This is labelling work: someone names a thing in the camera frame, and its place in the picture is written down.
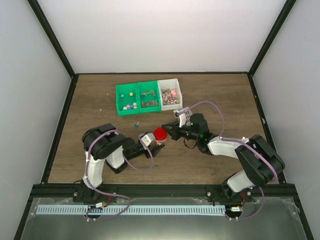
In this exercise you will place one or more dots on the red round lid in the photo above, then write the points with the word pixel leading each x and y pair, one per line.
pixel 160 134

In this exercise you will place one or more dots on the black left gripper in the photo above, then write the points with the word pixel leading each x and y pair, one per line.
pixel 154 150

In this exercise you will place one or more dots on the white bin with swirl lollipops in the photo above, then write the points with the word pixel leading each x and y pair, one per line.
pixel 170 94

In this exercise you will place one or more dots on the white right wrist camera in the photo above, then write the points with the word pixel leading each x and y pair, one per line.
pixel 180 124

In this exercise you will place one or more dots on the black front mounting rail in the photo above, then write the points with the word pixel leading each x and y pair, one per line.
pixel 79 193

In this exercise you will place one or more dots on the black enclosure frame post right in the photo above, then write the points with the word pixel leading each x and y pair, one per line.
pixel 280 20

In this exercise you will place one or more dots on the green bin with square lollipops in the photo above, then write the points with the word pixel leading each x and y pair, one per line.
pixel 149 97

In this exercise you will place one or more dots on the black enclosure frame post left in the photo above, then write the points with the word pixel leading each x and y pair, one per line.
pixel 41 17

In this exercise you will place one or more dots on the clear plastic jar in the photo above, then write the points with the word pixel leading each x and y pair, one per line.
pixel 161 142

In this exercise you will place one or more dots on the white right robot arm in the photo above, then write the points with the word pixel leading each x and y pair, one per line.
pixel 260 162

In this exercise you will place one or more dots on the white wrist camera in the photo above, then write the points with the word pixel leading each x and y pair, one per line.
pixel 180 124
pixel 146 139

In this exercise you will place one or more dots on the lilac slotted plastic scoop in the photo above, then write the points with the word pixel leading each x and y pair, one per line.
pixel 183 115

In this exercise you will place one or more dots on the light blue slotted cable duct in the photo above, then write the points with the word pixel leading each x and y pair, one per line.
pixel 134 210

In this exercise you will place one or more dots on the black enclosure frame post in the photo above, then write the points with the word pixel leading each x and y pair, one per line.
pixel 280 20
pixel 41 17

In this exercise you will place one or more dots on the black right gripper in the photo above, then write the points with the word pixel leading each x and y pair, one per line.
pixel 174 133

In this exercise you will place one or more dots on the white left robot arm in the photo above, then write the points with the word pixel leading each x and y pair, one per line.
pixel 106 145

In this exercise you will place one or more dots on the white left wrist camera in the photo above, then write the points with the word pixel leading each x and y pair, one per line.
pixel 146 139

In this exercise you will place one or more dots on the green bin with star candies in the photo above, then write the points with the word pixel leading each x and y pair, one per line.
pixel 127 99

